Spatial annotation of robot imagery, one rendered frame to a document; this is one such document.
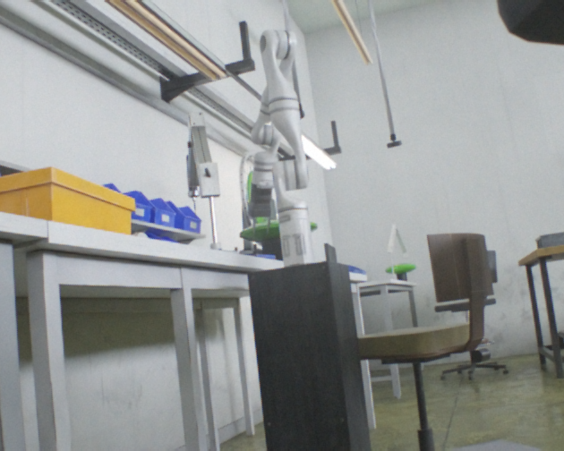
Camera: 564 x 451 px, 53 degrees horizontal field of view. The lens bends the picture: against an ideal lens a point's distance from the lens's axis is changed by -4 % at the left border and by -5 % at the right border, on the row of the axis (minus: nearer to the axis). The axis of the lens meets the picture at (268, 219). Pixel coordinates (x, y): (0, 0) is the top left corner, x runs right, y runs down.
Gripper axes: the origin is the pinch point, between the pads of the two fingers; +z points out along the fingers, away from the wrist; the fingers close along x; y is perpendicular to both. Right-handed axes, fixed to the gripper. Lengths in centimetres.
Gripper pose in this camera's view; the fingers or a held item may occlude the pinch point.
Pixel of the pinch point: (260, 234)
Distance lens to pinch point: 206.9
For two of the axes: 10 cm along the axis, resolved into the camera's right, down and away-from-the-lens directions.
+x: -9.0, 0.3, -4.3
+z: -0.9, 9.6, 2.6
